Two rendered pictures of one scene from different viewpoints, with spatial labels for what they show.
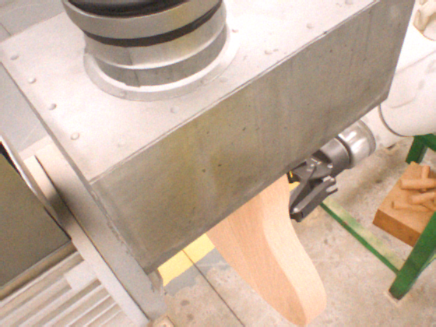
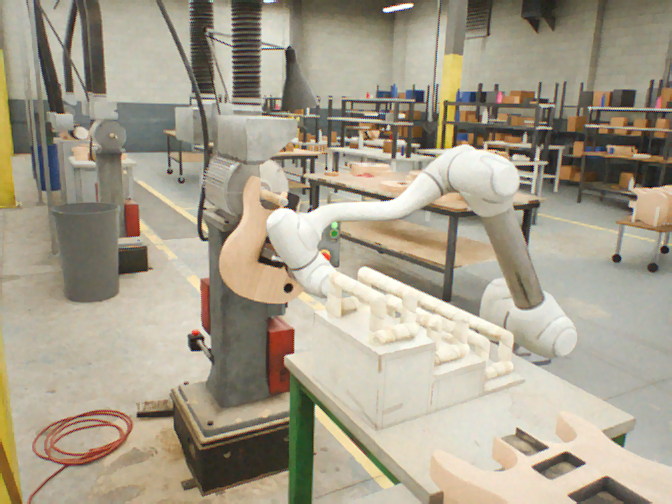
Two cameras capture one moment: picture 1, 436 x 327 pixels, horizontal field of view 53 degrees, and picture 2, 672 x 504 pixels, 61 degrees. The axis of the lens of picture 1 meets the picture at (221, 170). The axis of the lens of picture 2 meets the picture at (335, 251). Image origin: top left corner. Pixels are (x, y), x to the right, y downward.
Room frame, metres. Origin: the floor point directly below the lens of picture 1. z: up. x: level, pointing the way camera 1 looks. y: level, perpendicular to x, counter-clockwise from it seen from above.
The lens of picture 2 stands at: (0.60, -1.95, 1.58)
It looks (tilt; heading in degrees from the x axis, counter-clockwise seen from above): 15 degrees down; 90
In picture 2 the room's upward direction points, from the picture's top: 2 degrees clockwise
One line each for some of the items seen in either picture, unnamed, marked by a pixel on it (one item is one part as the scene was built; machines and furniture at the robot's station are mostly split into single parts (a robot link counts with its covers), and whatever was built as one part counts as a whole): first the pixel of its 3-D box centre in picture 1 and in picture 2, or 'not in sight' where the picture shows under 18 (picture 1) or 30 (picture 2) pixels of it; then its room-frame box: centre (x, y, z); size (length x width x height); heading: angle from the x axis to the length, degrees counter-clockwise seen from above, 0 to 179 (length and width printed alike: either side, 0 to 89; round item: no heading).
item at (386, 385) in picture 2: not in sight; (369, 360); (0.68, -0.77, 1.02); 0.27 x 0.15 x 0.17; 123
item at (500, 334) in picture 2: not in sight; (481, 325); (0.98, -0.58, 1.04); 0.20 x 0.03 x 0.03; 122
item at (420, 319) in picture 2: not in sight; (410, 311); (0.77, -0.71, 1.12); 0.20 x 0.03 x 0.03; 122
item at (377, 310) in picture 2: not in sight; (377, 322); (0.68, -0.87, 1.15); 0.03 x 0.03 x 0.09
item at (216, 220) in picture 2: not in sight; (237, 216); (0.17, 0.36, 1.11); 0.36 x 0.24 x 0.04; 120
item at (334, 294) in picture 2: not in sight; (334, 297); (0.59, -0.72, 1.15); 0.03 x 0.03 x 0.09
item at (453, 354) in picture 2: not in sight; (449, 352); (0.86, -0.77, 1.04); 0.11 x 0.03 x 0.03; 33
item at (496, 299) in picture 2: not in sight; (504, 308); (1.22, 0.03, 0.87); 0.18 x 0.16 x 0.22; 115
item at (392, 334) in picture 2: not in sight; (395, 332); (0.72, -0.85, 1.12); 0.11 x 0.03 x 0.03; 33
